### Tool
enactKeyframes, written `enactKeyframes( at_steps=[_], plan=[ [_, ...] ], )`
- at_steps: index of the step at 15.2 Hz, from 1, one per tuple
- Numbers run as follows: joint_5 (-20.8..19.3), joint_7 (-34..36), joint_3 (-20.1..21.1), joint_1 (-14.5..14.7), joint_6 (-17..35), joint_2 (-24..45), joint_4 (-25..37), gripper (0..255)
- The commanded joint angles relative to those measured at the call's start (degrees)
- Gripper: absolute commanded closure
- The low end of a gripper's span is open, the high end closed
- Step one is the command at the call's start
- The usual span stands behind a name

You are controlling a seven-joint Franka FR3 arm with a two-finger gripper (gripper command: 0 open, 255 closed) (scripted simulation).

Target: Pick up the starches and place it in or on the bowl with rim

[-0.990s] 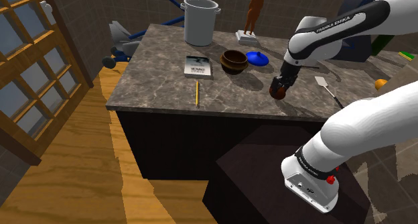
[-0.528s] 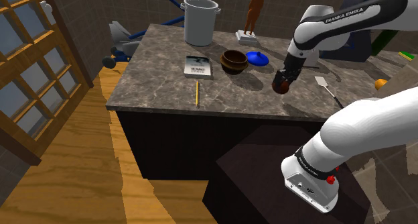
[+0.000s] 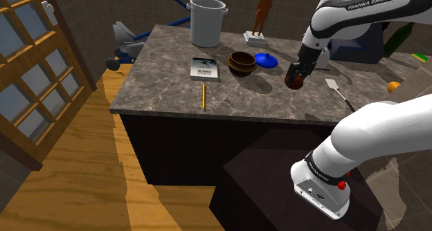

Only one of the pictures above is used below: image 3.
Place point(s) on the dark brown wooden bowl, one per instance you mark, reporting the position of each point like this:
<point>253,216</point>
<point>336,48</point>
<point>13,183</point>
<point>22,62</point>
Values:
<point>241,64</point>

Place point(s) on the grey book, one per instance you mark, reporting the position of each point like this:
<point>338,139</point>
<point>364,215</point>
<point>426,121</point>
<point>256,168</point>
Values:
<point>204,69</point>

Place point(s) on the dark blue appliance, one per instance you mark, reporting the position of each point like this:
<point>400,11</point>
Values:
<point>361,45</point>

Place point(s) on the brown round object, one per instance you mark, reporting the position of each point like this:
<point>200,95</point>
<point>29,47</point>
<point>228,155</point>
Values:
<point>294,84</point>

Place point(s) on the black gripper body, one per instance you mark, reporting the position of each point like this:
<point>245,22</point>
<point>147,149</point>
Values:
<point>302,67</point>

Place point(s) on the blue lid with knob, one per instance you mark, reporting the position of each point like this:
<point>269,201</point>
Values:
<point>266,61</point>

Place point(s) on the grey metal stock pot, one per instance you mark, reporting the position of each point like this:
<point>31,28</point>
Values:
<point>206,24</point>

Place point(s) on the green bottle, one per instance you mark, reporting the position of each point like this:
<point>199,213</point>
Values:
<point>398,39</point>

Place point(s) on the yellow pencil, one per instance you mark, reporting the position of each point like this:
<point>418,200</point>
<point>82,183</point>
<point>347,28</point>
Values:
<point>204,97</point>

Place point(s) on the dark robot stand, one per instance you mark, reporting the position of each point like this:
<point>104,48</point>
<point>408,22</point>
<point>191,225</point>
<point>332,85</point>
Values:
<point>263,176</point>

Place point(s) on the orange fruit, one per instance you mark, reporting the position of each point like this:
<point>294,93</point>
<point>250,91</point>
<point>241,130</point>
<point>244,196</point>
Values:
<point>393,87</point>

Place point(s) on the green and yellow sponge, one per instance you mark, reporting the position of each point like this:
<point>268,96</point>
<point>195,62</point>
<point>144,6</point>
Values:
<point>420,57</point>

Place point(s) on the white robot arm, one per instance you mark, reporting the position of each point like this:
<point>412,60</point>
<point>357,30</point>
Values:
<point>371,129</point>

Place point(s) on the white bottle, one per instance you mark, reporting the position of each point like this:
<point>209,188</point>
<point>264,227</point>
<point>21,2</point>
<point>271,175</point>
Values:
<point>323,60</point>

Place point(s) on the grey and blue cart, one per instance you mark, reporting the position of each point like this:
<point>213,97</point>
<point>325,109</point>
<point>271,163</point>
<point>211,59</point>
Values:
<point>126,46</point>

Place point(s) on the brown human figure statue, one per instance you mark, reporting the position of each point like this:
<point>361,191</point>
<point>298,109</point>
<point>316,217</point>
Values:
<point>262,11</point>

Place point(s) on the wooden window frame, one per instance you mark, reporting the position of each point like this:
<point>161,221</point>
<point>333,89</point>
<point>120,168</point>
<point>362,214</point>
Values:
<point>20,88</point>

